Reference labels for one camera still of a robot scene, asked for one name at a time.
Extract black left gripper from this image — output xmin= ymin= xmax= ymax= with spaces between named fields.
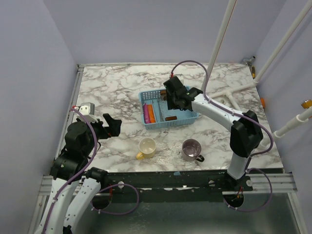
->
xmin=78 ymin=113 xmax=122 ymax=156

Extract yellow mug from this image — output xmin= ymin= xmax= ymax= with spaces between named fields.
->
xmin=136 ymin=137 xmax=156 ymax=160

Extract mauve mug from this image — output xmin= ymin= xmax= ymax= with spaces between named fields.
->
xmin=181 ymin=139 xmax=205 ymax=162

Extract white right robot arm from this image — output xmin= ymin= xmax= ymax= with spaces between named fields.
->
xmin=164 ymin=76 xmax=263 ymax=191

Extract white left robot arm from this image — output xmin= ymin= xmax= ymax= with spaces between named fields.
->
xmin=35 ymin=114 xmax=122 ymax=234

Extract grey toothbrush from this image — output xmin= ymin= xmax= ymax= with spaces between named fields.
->
xmin=157 ymin=100 xmax=164 ymax=122

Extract light blue perforated basket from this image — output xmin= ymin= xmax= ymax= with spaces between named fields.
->
xmin=138 ymin=88 xmax=199 ymax=130

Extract orange yellow clamp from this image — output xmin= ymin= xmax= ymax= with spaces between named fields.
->
xmin=301 ymin=99 xmax=312 ymax=109

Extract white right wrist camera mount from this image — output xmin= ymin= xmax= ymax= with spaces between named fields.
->
xmin=175 ymin=74 xmax=184 ymax=84

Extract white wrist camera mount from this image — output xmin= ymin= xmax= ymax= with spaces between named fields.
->
xmin=72 ymin=102 xmax=97 ymax=123
xmin=175 ymin=74 xmax=184 ymax=84

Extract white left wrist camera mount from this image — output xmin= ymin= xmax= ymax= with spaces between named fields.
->
xmin=72 ymin=102 xmax=97 ymax=123

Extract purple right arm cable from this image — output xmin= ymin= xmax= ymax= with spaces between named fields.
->
xmin=170 ymin=59 xmax=273 ymax=156

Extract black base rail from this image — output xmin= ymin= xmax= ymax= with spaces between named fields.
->
xmin=80 ymin=167 xmax=254 ymax=203

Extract white pvc pipe frame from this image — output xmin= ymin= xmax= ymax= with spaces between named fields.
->
xmin=209 ymin=0 xmax=312 ymax=147

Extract aluminium frame rail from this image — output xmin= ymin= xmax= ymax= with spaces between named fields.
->
xmin=39 ymin=173 xmax=297 ymax=196

